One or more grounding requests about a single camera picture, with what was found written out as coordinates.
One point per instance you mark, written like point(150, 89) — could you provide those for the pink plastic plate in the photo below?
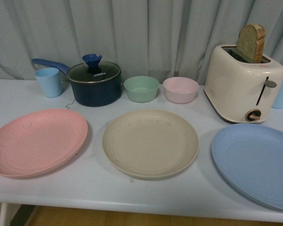
point(39, 142)

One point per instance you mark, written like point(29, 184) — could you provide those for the blue plastic plate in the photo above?
point(250, 158)

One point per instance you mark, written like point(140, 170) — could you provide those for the green plastic bowl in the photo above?
point(141, 89)

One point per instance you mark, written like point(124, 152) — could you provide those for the beige plastic plate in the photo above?
point(150, 144)

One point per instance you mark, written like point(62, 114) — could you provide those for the pink plastic bowl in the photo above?
point(180, 90)

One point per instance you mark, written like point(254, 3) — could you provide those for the dark blue saucepan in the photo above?
point(90, 95)

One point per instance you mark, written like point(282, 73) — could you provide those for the glass pot lid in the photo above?
point(93, 70)

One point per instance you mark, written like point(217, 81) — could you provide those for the grey curtain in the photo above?
point(158, 38)

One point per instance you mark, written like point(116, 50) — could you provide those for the light blue plastic cup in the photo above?
point(49, 81)

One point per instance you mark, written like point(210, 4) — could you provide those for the cream white toaster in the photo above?
point(242, 92)

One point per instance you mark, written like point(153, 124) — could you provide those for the slice of bread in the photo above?
point(251, 42)

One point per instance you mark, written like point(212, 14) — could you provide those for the white table leg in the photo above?
point(4, 212)

